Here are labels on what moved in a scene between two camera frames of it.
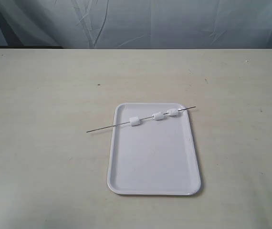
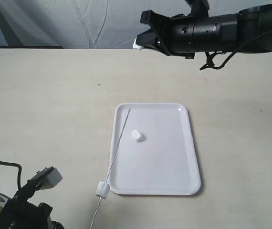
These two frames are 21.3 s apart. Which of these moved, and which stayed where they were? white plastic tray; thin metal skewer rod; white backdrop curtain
Moved: thin metal skewer rod
Stayed: white backdrop curtain; white plastic tray
